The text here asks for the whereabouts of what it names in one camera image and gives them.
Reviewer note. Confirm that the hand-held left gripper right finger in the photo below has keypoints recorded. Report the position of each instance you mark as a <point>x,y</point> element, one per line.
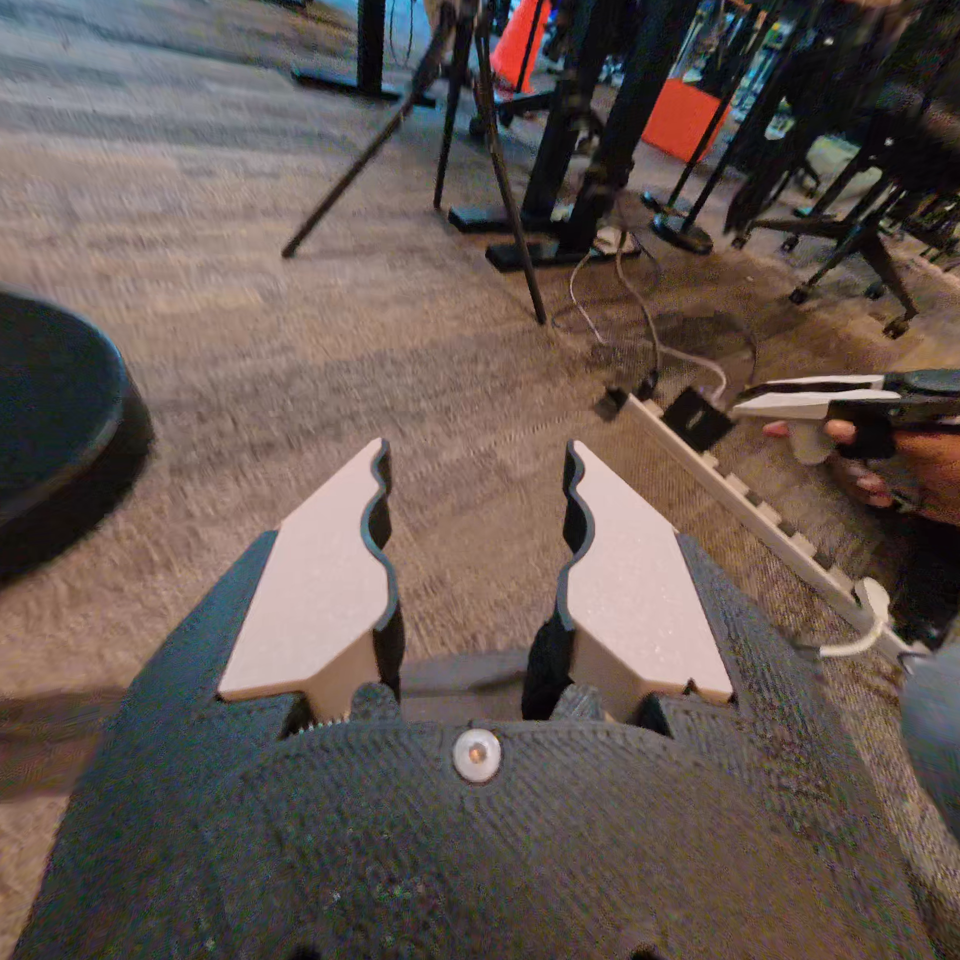
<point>637,600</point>

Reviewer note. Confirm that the black round-base stand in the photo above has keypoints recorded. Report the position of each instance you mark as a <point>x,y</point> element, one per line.
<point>60,420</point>

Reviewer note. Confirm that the orange box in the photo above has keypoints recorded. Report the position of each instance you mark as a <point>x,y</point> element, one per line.
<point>686,120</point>

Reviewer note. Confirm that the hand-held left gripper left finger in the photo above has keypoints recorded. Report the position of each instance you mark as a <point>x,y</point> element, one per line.
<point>315,600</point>

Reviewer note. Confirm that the black office chair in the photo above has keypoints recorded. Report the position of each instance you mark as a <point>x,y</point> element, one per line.
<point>862,240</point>

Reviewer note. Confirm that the black plug adapter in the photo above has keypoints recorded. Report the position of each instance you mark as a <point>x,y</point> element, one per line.
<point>697,418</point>

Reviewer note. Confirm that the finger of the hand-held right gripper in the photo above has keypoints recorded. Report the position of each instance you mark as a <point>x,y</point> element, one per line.
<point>825,384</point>
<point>787,406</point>

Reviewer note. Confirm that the black tripod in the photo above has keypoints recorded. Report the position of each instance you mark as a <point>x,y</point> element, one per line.
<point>448,112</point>

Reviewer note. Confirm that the black plug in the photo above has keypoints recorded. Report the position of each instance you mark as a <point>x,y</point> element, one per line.
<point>611,403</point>

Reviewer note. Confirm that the white power strip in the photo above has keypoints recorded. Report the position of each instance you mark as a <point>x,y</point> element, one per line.
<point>757,517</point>

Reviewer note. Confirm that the black desk leg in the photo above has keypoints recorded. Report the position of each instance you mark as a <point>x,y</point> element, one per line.
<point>373,45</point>
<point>611,150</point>
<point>559,127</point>

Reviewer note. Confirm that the person's right hand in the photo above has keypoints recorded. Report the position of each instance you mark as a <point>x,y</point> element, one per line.
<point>934,480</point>

